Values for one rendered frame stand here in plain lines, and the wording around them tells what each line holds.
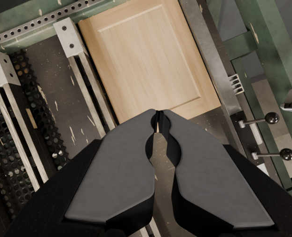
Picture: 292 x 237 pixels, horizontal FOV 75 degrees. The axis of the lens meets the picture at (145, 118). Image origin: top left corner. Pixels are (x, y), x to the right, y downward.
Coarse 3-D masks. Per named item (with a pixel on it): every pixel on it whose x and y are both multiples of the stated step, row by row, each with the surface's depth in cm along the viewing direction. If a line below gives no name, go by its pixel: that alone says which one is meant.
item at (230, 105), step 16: (192, 0) 68; (192, 16) 68; (192, 32) 70; (208, 32) 68; (208, 48) 68; (208, 64) 68; (224, 80) 68; (224, 96) 68; (224, 112) 71; (240, 144) 69
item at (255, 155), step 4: (284, 148) 58; (252, 152) 67; (256, 152) 66; (280, 152) 58; (284, 152) 57; (288, 152) 56; (252, 156) 67; (256, 156) 66; (260, 156) 65; (264, 156) 64; (280, 156) 58; (284, 156) 57; (288, 156) 56; (288, 160) 57
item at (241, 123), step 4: (272, 112) 57; (268, 116) 57; (272, 116) 56; (276, 116) 56; (240, 120) 66; (252, 120) 63; (256, 120) 62; (260, 120) 61; (264, 120) 60; (268, 120) 57; (272, 120) 56; (276, 120) 56; (240, 124) 66; (244, 124) 66
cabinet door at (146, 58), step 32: (160, 0) 70; (96, 32) 70; (128, 32) 70; (160, 32) 70; (96, 64) 70; (128, 64) 70; (160, 64) 70; (192, 64) 70; (128, 96) 70; (160, 96) 70; (192, 96) 70
